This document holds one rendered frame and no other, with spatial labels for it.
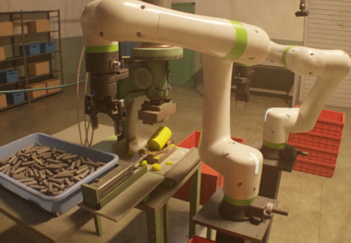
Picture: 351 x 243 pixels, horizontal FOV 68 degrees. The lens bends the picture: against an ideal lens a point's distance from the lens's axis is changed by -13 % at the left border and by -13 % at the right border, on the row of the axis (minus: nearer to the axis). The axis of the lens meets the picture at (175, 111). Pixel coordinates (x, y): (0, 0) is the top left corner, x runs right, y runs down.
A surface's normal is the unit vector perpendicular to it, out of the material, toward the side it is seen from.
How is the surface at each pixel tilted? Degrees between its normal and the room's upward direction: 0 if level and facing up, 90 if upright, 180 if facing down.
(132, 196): 0
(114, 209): 0
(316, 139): 90
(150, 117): 90
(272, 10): 90
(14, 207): 0
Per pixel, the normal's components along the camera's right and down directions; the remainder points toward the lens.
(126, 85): -0.45, 0.26
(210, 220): 0.00, -0.96
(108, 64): 0.55, 0.25
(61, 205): 0.81, 0.34
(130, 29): 0.49, 0.66
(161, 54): 0.20, 0.29
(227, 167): -0.86, 0.13
